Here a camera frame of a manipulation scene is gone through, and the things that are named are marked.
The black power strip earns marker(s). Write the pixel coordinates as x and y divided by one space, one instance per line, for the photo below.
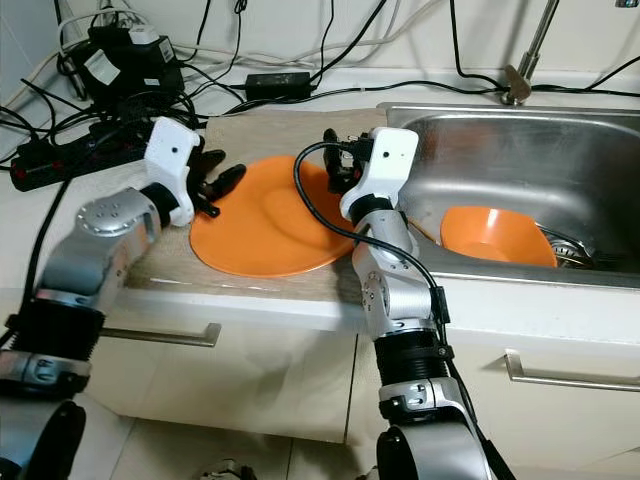
60 165

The cream cabinet door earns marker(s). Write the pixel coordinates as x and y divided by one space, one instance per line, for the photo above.
560 430
250 390

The orange plastic plate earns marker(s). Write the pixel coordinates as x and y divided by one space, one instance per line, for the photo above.
270 230

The stainless steel sink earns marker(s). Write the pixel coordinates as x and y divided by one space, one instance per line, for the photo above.
530 150

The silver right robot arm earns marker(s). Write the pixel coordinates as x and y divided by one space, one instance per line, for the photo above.
410 340

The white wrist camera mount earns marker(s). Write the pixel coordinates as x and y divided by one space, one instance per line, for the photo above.
390 165
172 160

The black labelled battery charger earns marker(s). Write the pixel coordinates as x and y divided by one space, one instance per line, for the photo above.
130 60

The sink drain strainer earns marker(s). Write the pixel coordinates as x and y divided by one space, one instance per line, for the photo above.
572 255

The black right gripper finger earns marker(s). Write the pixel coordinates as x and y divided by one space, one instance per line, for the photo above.
338 182
331 145

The chrome sink faucet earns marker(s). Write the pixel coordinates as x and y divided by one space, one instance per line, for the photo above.
520 85

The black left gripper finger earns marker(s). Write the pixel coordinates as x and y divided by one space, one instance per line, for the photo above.
212 160
228 180

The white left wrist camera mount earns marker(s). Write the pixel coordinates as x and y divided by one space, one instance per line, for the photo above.
172 160

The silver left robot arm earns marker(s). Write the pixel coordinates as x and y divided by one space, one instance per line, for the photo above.
80 290

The beige woven counter mat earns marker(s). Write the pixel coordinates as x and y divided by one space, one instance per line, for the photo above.
260 130

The black power adapter brick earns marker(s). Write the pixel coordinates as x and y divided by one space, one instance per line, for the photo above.
278 84

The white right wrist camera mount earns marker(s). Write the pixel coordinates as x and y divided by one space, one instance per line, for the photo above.
390 165

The orange plastic bowl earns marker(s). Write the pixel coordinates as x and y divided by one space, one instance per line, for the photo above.
495 235

